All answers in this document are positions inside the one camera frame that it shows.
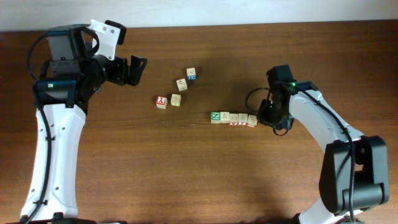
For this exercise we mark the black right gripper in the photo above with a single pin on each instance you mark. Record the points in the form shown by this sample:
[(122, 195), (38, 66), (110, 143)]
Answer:
[(286, 124)]

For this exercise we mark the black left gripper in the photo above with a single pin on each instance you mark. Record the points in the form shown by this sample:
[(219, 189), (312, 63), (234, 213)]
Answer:
[(123, 78)]

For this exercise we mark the red bottom wooden block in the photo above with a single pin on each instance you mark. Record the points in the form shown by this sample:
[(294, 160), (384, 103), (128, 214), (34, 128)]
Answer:
[(242, 119)]

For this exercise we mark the red X wooden block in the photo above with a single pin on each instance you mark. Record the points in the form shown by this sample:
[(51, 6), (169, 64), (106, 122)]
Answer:
[(233, 119)]

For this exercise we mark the yellow sided wooden block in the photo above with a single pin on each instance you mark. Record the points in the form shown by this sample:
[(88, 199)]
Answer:
[(224, 117)]

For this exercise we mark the green Z wooden block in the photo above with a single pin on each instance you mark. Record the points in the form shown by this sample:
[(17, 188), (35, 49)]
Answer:
[(215, 117)]

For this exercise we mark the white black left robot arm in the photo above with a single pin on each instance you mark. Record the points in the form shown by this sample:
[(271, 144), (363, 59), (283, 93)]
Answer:
[(83, 57)]

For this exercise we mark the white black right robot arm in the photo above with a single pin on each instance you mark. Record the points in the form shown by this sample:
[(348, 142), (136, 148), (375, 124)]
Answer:
[(354, 175)]

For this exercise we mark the red Y wooden block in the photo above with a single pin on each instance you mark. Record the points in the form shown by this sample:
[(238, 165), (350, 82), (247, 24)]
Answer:
[(161, 102)]

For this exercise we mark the plain wooden picture block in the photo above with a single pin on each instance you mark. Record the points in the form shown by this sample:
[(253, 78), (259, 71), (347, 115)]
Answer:
[(181, 84)]

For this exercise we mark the yellow bottom wooden block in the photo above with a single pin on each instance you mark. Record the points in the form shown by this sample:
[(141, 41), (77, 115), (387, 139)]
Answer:
[(175, 100)]

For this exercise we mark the blue letter wooden block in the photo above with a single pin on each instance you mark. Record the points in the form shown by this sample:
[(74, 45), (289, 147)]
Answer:
[(191, 74)]

